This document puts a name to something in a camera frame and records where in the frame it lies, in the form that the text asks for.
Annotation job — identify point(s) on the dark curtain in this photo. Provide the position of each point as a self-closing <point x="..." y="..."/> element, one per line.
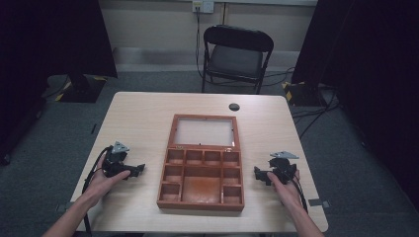
<point x="369" y="65"/>
<point x="49" y="49"/>

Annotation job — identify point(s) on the person's left hand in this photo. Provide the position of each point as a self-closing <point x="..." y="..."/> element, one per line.
<point x="102" y="184"/>

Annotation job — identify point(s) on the black stand base striped tape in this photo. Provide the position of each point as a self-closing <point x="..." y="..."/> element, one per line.
<point x="303" y="94"/>
<point x="82" y="89"/>

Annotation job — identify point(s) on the black folding chair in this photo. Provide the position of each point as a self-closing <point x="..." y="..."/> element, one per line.
<point x="236" y="59"/>

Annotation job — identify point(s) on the white wall socket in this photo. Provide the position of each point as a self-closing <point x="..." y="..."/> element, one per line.
<point x="203" y="6"/>

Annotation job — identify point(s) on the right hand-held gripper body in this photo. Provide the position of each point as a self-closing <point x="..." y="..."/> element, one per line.
<point x="283" y="168"/>

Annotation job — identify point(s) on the wooden compartment box with lid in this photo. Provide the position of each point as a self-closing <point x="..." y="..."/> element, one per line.
<point x="201" y="179"/>

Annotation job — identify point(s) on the grey floor tape strip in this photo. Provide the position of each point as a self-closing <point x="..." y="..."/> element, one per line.
<point x="318" y="202"/>
<point x="62" y="207"/>

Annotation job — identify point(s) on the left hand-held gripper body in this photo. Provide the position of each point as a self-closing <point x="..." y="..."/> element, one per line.
<point x="113" y="163"/>

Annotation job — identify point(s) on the person's right hand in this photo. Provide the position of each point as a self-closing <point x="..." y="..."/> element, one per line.
<point x="286" y="192"/>

